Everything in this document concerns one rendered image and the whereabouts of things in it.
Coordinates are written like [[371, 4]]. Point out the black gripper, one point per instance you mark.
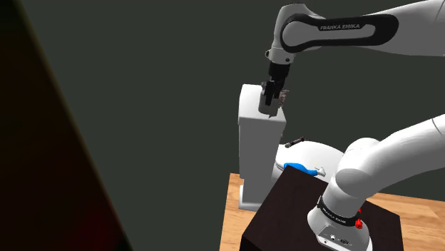
[[278, 71]]

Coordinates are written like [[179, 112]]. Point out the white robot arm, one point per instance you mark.
[[368, 163]]

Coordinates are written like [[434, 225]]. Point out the brown speckled object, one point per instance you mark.
[[284, 96]]

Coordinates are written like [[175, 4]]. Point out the grey blocky object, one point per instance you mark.
[[268, 109]]

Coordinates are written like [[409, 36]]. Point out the dark marker pen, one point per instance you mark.
[[294, 141]]

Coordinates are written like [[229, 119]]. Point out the white toilet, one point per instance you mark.
[[259, 149]]

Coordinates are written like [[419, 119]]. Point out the blue tool with white tip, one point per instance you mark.
[[298, 167]]

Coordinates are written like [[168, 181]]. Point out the dark robot stand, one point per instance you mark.
[[288, 208]]

